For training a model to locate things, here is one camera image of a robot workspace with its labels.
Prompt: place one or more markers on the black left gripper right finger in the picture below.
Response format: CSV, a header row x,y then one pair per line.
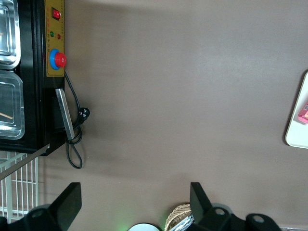
x,y
207,216

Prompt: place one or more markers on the silver metal bar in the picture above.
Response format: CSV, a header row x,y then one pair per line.
x,y
24,162

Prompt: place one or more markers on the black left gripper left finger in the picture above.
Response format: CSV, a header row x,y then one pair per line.
x,y
60,211

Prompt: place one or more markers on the light tan wicker basket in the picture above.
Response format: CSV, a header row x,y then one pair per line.
x,y
174,214

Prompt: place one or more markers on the red emergency stop button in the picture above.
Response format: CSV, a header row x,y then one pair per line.
x,y
59,59

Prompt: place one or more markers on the steel food container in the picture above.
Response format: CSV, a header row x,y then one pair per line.
x,y
13,36
14,125

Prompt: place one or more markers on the pink snack packet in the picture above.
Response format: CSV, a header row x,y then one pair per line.
x,y
304,114

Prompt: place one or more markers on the thin wooden stick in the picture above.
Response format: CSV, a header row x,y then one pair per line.
x,y
6,116

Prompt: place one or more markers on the black sealing machine yellow panel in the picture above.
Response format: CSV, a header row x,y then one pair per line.
x,y
31,96

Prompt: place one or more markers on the beige serving tray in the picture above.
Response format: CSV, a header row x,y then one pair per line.
x,y
298,134

